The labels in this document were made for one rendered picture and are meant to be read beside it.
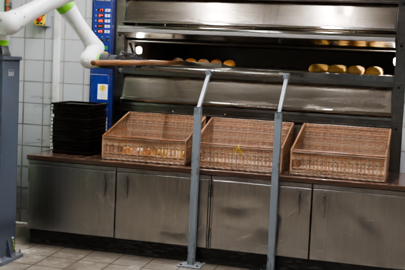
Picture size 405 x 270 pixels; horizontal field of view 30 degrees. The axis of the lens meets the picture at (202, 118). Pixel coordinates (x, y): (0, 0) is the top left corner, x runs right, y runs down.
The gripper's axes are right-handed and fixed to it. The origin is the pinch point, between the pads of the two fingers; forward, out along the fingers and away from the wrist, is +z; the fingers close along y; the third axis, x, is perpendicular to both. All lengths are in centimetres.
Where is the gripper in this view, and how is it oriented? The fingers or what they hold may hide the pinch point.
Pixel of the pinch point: (141, 62)
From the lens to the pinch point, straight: 460.3
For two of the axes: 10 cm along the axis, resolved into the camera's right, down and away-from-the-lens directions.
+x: -2.5, 0.6, -9.7
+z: 9.7, 0.7, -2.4
